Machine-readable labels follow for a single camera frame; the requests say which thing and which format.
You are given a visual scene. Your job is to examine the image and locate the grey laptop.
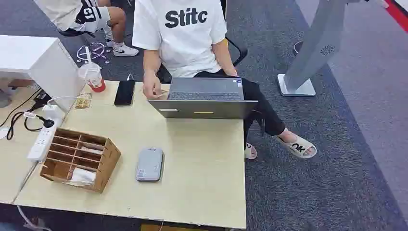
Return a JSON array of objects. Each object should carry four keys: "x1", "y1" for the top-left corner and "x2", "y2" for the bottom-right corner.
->
[{"x1": 148, "y1": 77, "x2": 259, "y2": 120}]

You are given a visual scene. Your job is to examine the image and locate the black office chair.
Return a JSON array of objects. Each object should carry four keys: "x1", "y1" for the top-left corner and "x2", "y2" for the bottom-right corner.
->
[{"x1": 155, "y1": 0, "x2": 249, "y2": 85}]

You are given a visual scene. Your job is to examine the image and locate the person at laptop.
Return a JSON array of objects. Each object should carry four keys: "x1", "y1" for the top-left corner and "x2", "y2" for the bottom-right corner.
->
[{"x1": 132, "y1": 0, "x2": 318, "y2": 160}]

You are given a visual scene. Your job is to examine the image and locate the black smartphone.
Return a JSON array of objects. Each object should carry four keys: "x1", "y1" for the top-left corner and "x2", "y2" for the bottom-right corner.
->
[{"x1": 114, "y1": 80, "x2": 136, "y2": 106}]

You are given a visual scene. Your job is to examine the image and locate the plastic drink cup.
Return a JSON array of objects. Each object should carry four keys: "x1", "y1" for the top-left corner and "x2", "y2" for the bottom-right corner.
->
[{"x1": 77, "y1": 46, "x2": 106, "y2": 93}]

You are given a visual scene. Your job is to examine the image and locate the small yellow packet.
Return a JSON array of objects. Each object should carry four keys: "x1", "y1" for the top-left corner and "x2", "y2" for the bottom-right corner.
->
[{"x1": 75, "y1": 93, "x2": 93, "y2": 110}]

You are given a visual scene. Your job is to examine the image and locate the wooden card box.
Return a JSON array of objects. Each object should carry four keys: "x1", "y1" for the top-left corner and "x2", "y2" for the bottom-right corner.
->
[{"x1": 39, "y1": 128, "x2": 122, "y2": 194}]

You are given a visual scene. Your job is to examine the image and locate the white card stack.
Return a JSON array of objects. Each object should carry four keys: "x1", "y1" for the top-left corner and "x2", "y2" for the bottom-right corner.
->
[{"x1": 63, "y1": 167, "x2": 97, "y2": 188}]

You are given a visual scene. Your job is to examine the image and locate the person in shorts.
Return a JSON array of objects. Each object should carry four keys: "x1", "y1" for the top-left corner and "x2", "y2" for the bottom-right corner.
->
[{"x1": 33, "y1": 0, "x2": 140, "y2": 58}]

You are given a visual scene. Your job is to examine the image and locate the white power adapter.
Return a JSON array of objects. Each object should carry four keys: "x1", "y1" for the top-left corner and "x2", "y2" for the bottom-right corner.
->
[{"x1": 42, "y1": 104, "x2": 66, "y2": 127}]

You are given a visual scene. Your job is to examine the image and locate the white power strip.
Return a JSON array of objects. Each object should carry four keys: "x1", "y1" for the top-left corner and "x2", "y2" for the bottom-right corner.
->
[{"x1": 26, "y1": 122, "x2": 58, "y2": 162}]

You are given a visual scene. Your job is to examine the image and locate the white cabinet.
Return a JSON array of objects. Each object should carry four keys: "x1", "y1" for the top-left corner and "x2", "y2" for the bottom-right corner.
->
[{"x1": 0, "y1": 35, "x2": 86, "y2": 114}]

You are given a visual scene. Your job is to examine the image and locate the black power cable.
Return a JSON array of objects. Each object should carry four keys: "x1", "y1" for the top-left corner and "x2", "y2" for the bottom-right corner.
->
[{"x1": 0, "y1": 88, "x2": 55, "y2": 141}]

